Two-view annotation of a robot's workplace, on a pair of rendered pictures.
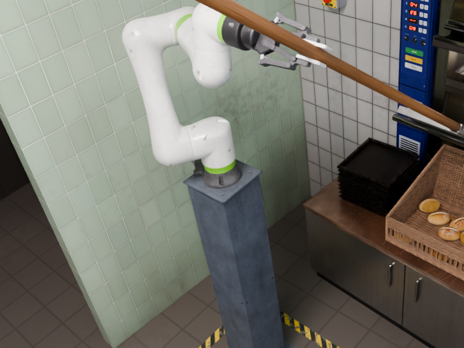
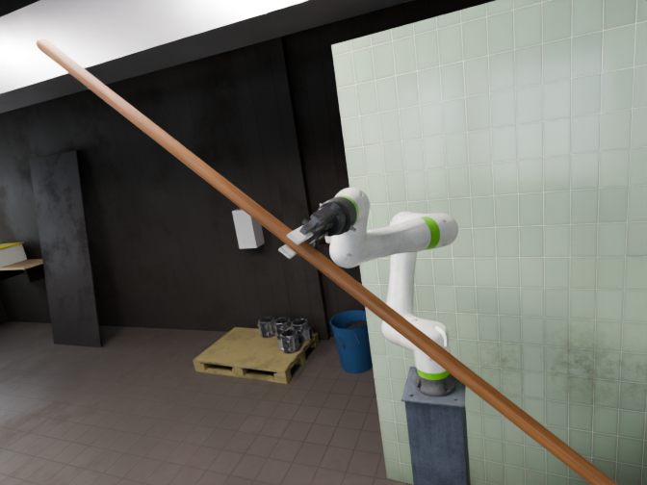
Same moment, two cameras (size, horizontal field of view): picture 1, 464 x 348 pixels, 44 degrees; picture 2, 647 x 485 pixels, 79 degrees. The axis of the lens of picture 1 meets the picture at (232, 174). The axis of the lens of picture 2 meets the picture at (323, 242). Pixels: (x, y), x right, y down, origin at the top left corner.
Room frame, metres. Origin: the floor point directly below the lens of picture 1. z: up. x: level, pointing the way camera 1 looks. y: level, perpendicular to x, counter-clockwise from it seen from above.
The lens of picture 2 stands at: (0.87, -0.96, 2.13)
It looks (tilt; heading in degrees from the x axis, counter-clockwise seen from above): 14 degrees down; 63
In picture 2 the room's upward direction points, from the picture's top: 9 degrees counter-clockwise
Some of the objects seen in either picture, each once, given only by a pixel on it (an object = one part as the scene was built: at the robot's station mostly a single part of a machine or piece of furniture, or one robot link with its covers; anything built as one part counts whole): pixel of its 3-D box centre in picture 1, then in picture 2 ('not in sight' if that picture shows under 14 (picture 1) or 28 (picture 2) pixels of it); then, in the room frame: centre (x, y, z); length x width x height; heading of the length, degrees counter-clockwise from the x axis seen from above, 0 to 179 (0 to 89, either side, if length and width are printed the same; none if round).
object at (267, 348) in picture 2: not in sight; (255, 344); (1.86, 2.90, 0.17); 1.17 x 0.81 x 0.33; 130
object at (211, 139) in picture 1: (212, 144); (428, 346); (1.76, 0.05, 1.36); 0.16 x 0.13 x 0.19; 97
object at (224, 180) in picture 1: (210, 165); (435, 369); (1.81, 0.07, 1.23); 0.26 x 0.15 x 0.06; 40
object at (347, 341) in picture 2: not in sight; (355, 341); (2.60, 2.02, 0.27); 0.46 x 0.42 x 0.53; 113
